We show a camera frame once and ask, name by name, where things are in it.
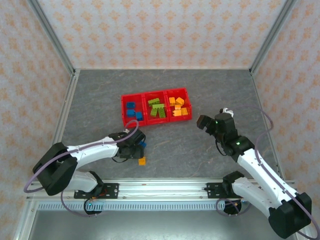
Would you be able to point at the blue lego brick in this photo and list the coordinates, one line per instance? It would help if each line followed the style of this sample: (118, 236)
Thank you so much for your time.
(130, 113)
(142, 144)
(139, 116)
(130, 105)

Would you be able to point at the green lego brick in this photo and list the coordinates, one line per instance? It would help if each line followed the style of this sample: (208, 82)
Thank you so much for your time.
(161, 113)
(158, 106)
(153, 113)
(153, 101)

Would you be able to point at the orange sloped lego brick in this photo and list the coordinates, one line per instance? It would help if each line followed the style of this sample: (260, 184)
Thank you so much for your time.
(180, 100)

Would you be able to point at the red plastic bin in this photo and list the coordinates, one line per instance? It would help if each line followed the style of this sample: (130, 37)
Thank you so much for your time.
(178, 93)
(155, 95)
(140, 105)

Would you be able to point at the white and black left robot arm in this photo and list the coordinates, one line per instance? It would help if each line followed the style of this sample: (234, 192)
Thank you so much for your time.
(53, 170)

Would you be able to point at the grey metal panel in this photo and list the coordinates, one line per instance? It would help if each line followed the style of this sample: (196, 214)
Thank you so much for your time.
(162, 225)

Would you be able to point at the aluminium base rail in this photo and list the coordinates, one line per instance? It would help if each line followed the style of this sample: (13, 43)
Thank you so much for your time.
(162, 190)

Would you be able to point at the thin aluminium wall rail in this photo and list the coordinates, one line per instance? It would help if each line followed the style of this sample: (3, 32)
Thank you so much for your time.
(162, 68)

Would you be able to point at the aluminium side rail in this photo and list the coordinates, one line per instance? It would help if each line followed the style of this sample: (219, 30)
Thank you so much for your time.
(62, 120)

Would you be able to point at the aluminium corner post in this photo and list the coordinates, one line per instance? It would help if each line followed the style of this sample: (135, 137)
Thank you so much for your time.
(271, 37)
(53, 37)

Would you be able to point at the aluminium frame leg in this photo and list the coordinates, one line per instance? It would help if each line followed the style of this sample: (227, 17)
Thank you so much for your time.
(25, 220)

